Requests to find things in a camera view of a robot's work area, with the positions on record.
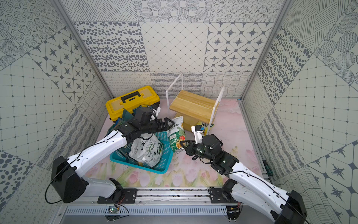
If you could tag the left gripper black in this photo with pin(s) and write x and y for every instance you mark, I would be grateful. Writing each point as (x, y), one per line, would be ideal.
(156, 125)

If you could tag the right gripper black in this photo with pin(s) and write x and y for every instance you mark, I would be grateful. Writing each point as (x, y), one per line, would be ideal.
(189, 150)

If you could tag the green fruit picture bag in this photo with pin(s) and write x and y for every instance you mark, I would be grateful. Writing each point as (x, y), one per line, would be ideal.
(176, 134)

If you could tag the white green fertilizer bag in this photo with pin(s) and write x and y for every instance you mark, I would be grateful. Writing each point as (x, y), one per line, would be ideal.
(147, 149)

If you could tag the dark green fertilizer bag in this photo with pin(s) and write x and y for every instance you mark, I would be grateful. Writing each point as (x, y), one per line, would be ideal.
(126, 116)

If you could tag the yellow flower fertilizer bag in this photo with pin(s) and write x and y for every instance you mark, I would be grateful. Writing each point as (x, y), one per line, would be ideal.
(205, 126)

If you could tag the blue green fertilizer bag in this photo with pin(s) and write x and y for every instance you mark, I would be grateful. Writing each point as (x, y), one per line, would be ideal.
(114, 126)

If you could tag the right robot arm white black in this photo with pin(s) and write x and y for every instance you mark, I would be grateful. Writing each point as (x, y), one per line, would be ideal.
(246, 187)

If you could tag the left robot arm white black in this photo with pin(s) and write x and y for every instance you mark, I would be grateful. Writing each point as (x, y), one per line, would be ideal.
(68, 174)

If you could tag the white wooden two-tier shelf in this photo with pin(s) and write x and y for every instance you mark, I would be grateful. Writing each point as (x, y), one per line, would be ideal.
(193, 105)

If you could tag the yellow black toolbox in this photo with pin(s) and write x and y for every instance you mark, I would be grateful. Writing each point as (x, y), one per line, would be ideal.
(131, 101)

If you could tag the teal plastic basket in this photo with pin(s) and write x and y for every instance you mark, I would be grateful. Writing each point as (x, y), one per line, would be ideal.
(160, 168)

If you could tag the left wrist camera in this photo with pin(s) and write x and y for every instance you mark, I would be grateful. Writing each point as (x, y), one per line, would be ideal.
(156, 110)

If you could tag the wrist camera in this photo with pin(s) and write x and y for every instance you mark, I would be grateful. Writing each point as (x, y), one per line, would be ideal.
(198, 131)
(156, 110)

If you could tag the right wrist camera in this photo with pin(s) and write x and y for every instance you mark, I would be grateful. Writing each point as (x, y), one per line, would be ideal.
(198, 131)

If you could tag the aluminium mounting rail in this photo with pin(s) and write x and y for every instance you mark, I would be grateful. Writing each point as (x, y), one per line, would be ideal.
(179, 196)

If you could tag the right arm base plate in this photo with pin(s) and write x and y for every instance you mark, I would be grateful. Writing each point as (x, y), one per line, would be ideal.
(219, 195)

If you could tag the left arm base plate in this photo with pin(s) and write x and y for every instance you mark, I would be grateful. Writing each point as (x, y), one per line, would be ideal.
(126, 196)

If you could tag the green handled screwdriver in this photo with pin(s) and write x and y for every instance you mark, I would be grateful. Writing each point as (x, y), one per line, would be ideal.
(268, 169)

